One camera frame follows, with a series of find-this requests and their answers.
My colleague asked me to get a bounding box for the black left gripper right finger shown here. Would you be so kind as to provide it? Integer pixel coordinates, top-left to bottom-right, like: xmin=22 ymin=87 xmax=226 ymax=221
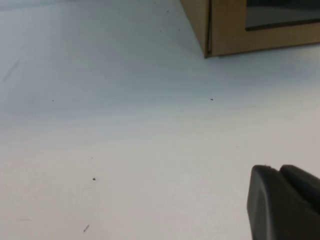
xmin=278 ymin=164 xmax=320 ymax=216

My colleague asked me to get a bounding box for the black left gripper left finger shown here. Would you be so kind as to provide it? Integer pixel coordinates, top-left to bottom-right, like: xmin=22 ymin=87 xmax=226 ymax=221
xmin=246 ymin=164 xmax=320 ymax=240

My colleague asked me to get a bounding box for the cardboard drawer with window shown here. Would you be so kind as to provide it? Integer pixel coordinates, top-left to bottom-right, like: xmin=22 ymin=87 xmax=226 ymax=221
xmin=180 ymin=0 xmax=320 ymax=59

